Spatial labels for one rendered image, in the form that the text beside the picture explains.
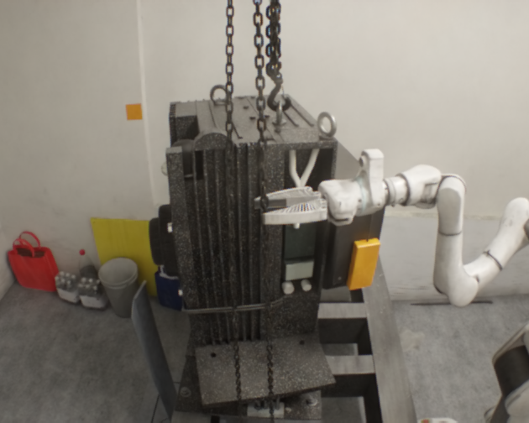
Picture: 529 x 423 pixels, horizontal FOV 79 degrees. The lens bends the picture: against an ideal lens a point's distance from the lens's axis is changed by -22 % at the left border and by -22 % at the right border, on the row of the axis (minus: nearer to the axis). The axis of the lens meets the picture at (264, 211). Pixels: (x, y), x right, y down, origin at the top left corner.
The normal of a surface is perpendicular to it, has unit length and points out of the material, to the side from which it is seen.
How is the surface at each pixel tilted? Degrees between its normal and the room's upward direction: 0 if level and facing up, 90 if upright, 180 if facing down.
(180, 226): 90
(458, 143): 90
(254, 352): 0
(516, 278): 90
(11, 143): 90
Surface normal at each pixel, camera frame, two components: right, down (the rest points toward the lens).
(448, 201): -0.54, 0.43
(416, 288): -0.05, 0.52
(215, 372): 0.01, -0.85
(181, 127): 0.20, 0.51
